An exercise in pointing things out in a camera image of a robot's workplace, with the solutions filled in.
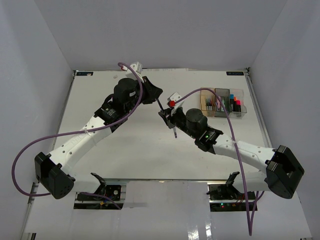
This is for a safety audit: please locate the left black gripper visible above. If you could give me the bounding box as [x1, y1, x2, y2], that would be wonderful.
[126, 77, 165, 114]

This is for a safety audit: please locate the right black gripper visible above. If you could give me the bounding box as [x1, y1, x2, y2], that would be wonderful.
[158, 106, 198, 140]

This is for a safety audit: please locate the purple gel pen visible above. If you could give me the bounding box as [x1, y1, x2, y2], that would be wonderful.
[156, 98, 178, 139]

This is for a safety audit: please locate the pink translucent correction tape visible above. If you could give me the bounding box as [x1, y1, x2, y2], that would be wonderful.
[215, 97, 221, 112]

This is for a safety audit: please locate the green translucent correction tape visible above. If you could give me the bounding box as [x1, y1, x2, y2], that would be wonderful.
[220, 97, 225, 112]

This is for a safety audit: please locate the blue cap black highlighter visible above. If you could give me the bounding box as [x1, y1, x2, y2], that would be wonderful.
[229, 94, 236, 112]

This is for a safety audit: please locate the orange cap black highlighter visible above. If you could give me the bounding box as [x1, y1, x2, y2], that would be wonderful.
[233, 97, 241, 112]

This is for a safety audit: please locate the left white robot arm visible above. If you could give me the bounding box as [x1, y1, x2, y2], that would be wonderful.
[34, 76, 163, 199]

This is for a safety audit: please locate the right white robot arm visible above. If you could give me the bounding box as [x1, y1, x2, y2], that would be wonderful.
[158, 107, 305, 199]

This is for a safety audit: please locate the brown translucent container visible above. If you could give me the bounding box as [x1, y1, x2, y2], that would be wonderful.
[200, 88, 216, 118]

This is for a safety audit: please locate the blue gel pen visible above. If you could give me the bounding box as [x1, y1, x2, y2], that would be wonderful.
[207, 98, 213, 111]

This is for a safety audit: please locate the grey translucent container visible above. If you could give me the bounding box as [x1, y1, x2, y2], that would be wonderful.
[214, 88, 230, 118]

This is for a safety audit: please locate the pink cap black highlighter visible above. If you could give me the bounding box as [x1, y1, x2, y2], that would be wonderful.
[236, 100, 242, 113]

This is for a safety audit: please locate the right blue table label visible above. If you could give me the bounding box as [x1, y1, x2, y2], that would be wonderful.
[226, 71, 244, 76]

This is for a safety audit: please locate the blue table label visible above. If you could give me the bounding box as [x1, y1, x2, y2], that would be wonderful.
[76, 71, 94, 76]
[226, 71, 244, 76]

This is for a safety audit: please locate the left blue table label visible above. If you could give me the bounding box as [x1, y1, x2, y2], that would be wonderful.
[76, 71, 94, 76]

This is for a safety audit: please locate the clear translucent container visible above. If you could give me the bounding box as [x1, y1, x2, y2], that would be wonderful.
[229, 88, 247, 119]

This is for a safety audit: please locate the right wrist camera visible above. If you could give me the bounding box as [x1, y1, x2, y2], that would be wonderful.
[167, 92, 184, 116]

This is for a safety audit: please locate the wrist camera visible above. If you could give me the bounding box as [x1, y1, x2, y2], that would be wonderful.
[118, 61, 143, 81]
[167, 92, 184, 116]

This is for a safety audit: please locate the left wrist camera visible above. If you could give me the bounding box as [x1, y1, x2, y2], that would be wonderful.
[118, 61, 143, 81]

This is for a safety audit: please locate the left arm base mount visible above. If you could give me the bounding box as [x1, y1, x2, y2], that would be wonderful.
[73, 185, 124, 210]

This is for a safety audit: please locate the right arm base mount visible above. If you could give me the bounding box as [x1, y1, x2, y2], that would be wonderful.
[206, 171, 246, 213]

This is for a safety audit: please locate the aluminium table frame rail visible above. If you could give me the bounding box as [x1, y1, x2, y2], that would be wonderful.
[244, 67, 286, 181]

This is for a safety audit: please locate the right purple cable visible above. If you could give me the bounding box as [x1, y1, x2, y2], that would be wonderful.
[172, 87, 266, 236]

